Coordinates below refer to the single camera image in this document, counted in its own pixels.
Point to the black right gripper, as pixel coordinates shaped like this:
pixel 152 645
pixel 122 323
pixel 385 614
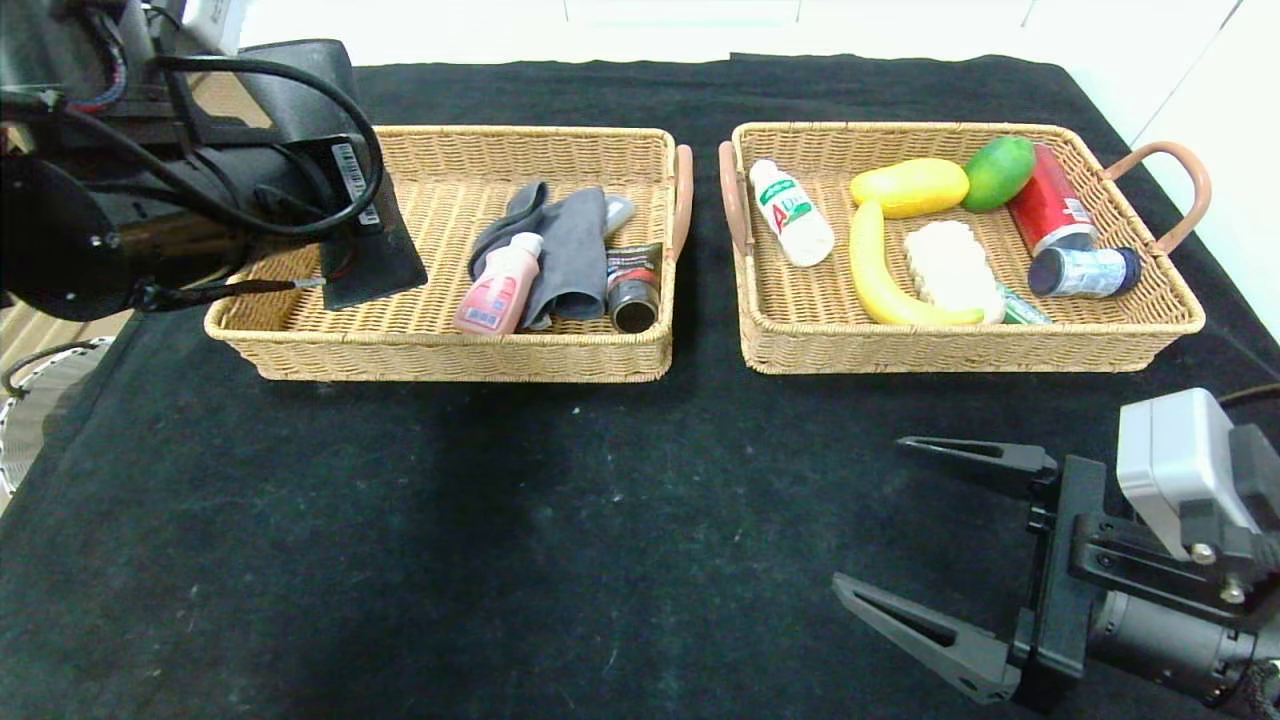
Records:
pixel 1062 575

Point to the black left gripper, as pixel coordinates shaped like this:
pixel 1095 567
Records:
pixel 352 182

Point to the black leather case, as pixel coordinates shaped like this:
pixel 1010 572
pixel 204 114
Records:
pixel 385 270

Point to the pink bottle with white cap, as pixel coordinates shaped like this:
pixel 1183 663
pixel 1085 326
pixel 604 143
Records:
pixel 500 290

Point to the grey cloth towel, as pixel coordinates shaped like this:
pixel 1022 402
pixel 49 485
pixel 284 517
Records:
pixel 575 250

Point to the ridged toy bread loaf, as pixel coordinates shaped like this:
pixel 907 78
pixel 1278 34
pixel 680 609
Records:
pixel 950 270

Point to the yellow toy banana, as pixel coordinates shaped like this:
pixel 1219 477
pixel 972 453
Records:
pixel 870 260

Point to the white milk bottle green label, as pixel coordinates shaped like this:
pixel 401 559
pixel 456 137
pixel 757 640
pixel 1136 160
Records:
pixel 795 220

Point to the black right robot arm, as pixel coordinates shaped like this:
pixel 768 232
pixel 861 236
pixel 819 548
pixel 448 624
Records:
pixel 1170 640

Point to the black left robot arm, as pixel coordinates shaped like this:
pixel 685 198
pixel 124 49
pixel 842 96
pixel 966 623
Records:
pixel 70 240

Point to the green gum pack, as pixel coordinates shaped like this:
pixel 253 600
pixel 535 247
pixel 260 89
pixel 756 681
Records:
pixel 1025 310

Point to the translucent grey flat tube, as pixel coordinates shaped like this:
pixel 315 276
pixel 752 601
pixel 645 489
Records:
pixel 620 212

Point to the black tube with red label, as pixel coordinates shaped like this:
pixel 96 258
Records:
pixel 632 285

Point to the red drink can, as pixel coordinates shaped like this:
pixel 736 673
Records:
pixel 1048 208

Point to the yellow toy mango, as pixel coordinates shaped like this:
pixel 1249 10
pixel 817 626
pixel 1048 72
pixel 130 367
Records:
pixel 910 188

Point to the black tablecloth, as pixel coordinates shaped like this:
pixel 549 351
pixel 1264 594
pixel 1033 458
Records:
pixel 600 500

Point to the green toy fruit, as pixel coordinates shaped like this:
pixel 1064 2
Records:
pixel 998 173

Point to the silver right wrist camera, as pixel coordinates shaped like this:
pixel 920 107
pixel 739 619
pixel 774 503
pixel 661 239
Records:
pixel 1175 460

